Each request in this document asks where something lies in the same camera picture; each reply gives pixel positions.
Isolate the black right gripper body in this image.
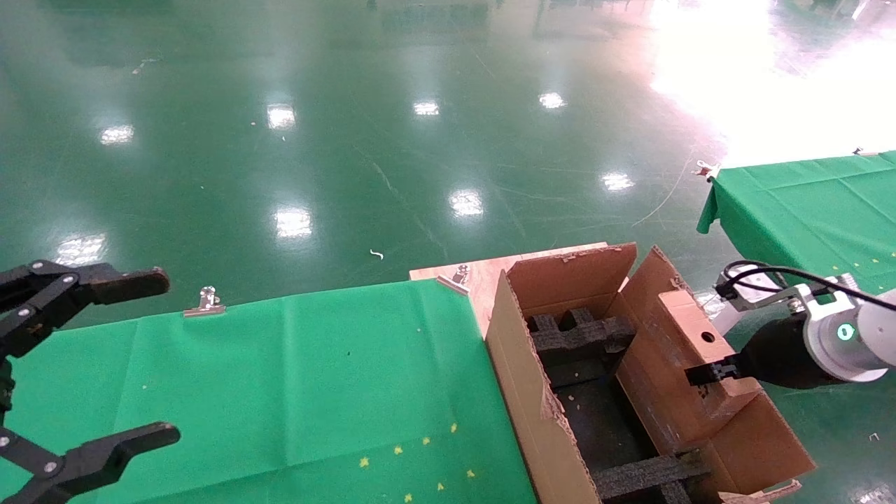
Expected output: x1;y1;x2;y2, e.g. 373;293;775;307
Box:
738;316;842;391

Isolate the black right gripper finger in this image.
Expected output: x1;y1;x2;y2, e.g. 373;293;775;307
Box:
685;356;747;388

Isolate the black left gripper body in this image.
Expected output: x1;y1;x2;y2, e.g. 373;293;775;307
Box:
0;357;16;415

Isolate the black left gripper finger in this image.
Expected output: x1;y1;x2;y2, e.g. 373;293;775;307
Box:
0;423;181;504
0;261;171;358

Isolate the small brown cardboard box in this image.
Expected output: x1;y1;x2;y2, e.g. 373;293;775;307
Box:
657;289;764;452

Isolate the large open brown carton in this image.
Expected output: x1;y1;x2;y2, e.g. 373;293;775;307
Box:
483;241;816;504

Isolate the black foam bar insert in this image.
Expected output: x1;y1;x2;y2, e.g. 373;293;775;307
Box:
594;451;711;504

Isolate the black notched foam insert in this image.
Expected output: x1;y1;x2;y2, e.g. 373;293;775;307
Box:
525;307;638;372

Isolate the green tablecloth with hanging corner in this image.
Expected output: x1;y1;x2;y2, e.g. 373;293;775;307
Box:
696;150;896;295

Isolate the large green tablecloth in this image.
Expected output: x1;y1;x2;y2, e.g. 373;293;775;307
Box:
0;280;536;504

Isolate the silver camera mount bracket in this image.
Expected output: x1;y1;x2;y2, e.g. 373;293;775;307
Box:
784;273;860;317

